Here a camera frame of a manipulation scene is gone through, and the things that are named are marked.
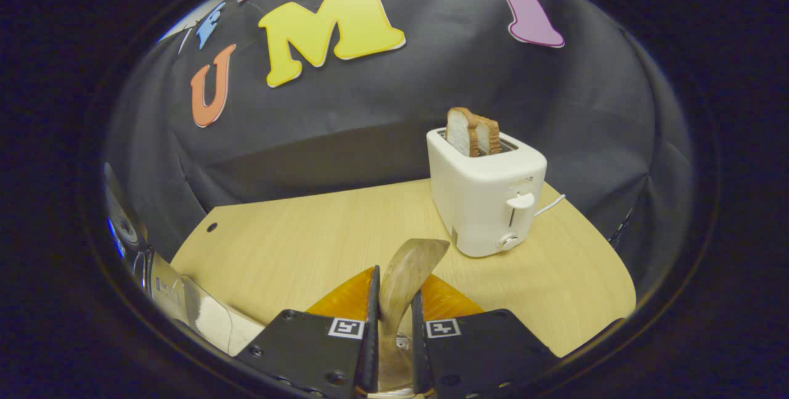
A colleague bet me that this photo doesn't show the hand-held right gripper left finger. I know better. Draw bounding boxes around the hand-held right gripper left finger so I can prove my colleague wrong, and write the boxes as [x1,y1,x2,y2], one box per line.
[234,265,381,399]

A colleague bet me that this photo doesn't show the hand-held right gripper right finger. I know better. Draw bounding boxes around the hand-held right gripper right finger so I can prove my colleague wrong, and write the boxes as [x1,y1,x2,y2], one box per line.
[411,274,558,399]

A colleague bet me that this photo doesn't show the white toaster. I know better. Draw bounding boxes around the white toaster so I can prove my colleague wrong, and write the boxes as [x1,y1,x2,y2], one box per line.
[427,128,548,258]

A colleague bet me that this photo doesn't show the black backdrop cloth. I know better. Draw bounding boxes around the black backdrop cloth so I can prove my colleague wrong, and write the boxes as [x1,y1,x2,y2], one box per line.
[102,0,697,301]

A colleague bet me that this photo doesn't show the silver black rice cooker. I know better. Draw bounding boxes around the silver black rice cooker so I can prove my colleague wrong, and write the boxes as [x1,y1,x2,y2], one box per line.
[104,163,199,329]

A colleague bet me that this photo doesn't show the clear plastic container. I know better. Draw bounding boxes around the clear plastic container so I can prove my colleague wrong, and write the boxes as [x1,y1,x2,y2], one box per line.
[182,276,267,358]

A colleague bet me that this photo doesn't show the wooden spoon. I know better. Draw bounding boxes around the wooden spoon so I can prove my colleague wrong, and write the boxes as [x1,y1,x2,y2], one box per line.
[376,238,451,393]

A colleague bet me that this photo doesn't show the white toaster cable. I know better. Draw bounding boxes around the white toaster cable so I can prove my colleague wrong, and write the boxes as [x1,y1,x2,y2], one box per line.
[533,194,566,218]

